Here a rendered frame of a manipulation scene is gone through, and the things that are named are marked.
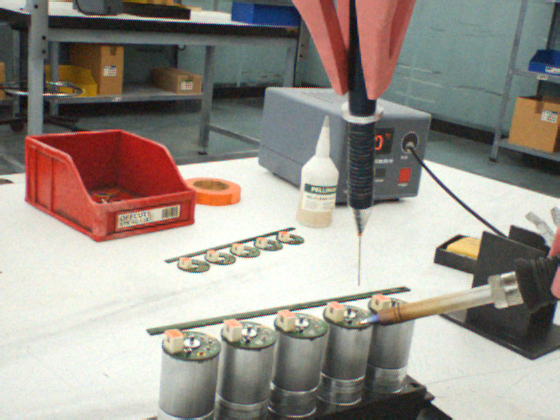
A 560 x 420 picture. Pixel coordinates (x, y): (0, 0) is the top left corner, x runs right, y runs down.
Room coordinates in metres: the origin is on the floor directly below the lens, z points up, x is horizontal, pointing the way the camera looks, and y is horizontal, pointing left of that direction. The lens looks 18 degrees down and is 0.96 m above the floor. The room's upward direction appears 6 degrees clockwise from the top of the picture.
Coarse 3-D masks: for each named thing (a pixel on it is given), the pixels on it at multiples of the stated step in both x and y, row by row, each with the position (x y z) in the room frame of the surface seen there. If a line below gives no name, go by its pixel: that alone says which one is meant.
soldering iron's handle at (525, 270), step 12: (516, 264) 0.31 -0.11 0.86; (528, 264) 0.31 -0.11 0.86; (540, 264) 0.31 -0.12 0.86; (552, 264) 0.31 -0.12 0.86; (516, 276) 0.31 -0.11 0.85; (528, 276) 0.31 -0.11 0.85; (540, 276) 0.31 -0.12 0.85; (552, 276) 0.31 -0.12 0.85; (528, 288) 0.30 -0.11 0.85; (540, 288) 0.31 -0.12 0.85; (528, 300) 0.30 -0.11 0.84; (540, 300) 0.31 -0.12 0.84; (552, 300) 0.31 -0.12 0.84
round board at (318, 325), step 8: (312, 320) 0.33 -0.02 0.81; (320, 320) 0.33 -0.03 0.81; (280, 328) 0.31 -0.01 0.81; (296, 328) 0.31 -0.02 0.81; (304, 328) 0.32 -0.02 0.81; (312, 328) 0.32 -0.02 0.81; (320, 328) 0.32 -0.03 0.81; (296, 336) 0.31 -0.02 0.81; (304, 336) 0.31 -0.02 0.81; (312, 336) 0.31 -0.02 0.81; (320, 336) 0.31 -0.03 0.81
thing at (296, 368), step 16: (304, 320) 0.32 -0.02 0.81; (288, 336) 0.31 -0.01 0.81; (288, 352) 0.31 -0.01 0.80; (304, 352) 0.31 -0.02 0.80; (320, 352) 0.31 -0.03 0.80; (272, 368) 0.31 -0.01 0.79; (288, 368) 0.31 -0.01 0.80; (304, 368) 0.31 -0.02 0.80; (320, 368) 0.32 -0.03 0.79; (272, 384) 0.31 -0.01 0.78; (288, 384) 0.31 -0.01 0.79; (304, 384) 0.31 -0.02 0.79; (272, 400) 0.31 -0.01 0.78; (288, 400) 0.31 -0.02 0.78; (304, 400) 0.31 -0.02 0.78; (288, 416) 0.31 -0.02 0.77; (304, 416) 0.31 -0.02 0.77
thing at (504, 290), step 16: (480, 288) 0.32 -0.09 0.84; (496, 288) 0.31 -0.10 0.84; (512, 288) 0.31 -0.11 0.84; (416, 304) 0.32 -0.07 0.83; (432, 304) 0.32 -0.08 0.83; (448, 304) 0.32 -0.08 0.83; (464, 304) 0.32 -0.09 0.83; (480, 304) 0.32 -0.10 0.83; (496, 304) 0.31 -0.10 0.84; (512, 304) 0.31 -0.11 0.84; (384, 320) 0.32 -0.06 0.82; (400, 320) 0.32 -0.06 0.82
